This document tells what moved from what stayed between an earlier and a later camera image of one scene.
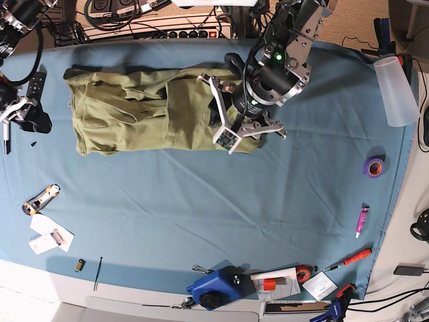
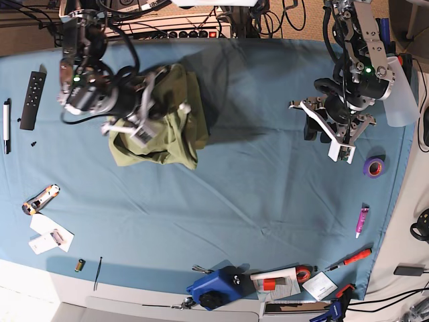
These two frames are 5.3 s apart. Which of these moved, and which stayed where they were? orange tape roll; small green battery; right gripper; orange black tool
Moved: right gripper
Stayed: small green battery; orange black tool; orange tape roll
